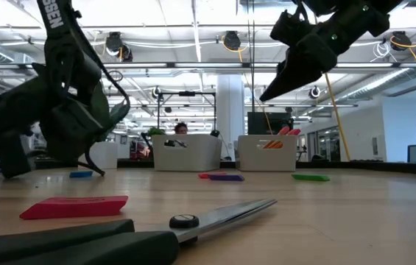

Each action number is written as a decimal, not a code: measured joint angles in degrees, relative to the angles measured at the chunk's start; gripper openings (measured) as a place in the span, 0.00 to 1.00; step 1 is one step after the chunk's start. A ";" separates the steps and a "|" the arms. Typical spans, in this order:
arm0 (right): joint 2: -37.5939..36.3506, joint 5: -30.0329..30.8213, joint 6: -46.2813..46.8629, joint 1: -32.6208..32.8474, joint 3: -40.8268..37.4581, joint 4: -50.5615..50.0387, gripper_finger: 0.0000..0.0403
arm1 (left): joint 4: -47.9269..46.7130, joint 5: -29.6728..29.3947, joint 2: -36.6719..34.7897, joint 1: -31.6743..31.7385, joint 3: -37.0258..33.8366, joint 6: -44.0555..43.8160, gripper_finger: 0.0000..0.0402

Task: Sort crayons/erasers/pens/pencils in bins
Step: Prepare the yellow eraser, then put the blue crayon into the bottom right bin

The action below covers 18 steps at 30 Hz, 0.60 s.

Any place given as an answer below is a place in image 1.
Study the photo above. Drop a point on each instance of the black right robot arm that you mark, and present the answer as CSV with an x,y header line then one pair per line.
x,y
373,14

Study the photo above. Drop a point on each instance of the red black equipment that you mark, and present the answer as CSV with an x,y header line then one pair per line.
x,y
139,151

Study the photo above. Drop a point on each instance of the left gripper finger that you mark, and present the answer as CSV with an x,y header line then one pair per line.
x,y
14,162

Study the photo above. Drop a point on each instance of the ceiling light bar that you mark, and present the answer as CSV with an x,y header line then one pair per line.
x,y
207,65

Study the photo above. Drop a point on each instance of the grey plastic bin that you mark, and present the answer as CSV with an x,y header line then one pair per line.
x,y
252,158
193,158

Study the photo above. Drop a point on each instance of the silver ventilation duct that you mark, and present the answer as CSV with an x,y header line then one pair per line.
x,y
395,79

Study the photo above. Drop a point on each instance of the white column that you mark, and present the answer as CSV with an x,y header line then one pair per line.
x,y
229,110

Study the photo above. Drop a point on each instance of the green eraser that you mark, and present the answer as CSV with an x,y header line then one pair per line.
x,y
310,177

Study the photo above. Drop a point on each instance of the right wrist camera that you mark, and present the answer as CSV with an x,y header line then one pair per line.
x,y
286,25

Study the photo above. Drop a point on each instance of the small green plant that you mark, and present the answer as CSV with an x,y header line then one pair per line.
x,y
156,131

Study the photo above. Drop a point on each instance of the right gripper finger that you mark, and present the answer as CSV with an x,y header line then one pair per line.
x,y
285,79

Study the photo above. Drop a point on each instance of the purple eraser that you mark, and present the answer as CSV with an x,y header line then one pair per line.
x,y
228,177

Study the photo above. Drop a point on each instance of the large black red scissors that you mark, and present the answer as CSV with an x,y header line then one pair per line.
x,y
211,218

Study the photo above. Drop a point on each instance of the person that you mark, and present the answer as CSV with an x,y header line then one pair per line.
x,y
181,129

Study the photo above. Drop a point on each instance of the red eraser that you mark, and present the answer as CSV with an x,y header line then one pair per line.
x,y
71,207

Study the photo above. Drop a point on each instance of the black rig frame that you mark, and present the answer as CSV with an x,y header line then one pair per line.
x,y
186,94

